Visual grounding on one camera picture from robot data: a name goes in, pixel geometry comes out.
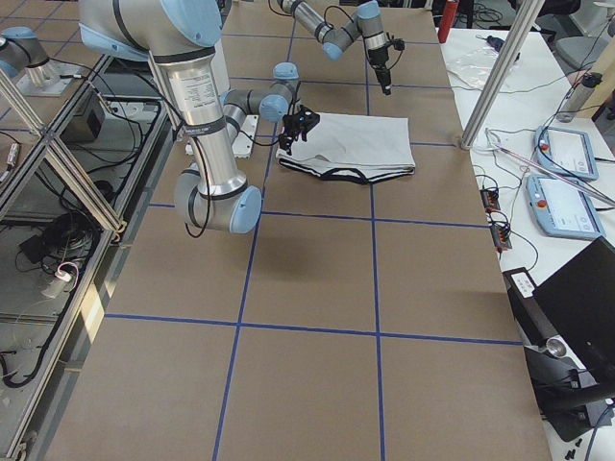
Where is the grey cartoon print t-shirt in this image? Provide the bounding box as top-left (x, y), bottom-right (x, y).
top-left (276, 113), bottom-right (416, 184)

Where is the black laptop computer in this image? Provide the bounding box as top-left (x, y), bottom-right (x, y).
top-left (504, 237), bottom-right (614, 382)

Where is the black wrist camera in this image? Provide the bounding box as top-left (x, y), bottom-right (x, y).
top-left (387, 37), bottom-right (406, 52)

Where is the orange black adapter box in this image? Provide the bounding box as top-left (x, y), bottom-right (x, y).
top-left (480, 188), bottom-right (501, 213)

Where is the lower teach pendant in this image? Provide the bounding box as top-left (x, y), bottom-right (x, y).
top-left (526, 175), bottom-right (606, 241)

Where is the upper teach pendant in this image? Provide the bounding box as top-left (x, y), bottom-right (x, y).
top-left (534, 126), bottom-right (599, 181)

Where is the aluminium frame post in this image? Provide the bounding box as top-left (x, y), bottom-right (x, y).
top-left (459, 0), bottom-right (545, 150)

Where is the metal reacher grabber tool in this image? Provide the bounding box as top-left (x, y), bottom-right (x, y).
top-left (484, 128), bottom-right (614, 208)

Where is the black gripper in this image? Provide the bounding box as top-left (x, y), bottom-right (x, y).
top-left (367, 45), bottom-right (391, 96)
top-left (278, 106), bottom-right (320, 155)

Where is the grey water bottle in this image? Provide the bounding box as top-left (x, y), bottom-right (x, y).
top-left (556, 71), bottom-right (603, 123)

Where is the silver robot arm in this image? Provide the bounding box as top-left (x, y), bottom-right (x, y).
top-left (277, 1), bottom-right (399, 95)
top-left (79, 1), bottom-right (320, 233)

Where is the teach pendant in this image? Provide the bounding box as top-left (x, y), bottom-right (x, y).
top-left (526, 175), bottom-right (606, 241)
top-left (534, 126), bottom-right (599, 181)

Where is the black monitor stand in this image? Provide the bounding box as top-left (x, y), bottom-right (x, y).
top-left (524, 348), bottom-right (614, 442)

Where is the red bottle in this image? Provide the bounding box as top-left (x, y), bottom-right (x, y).
top-left (437, 0), bottom-right (458, 44)

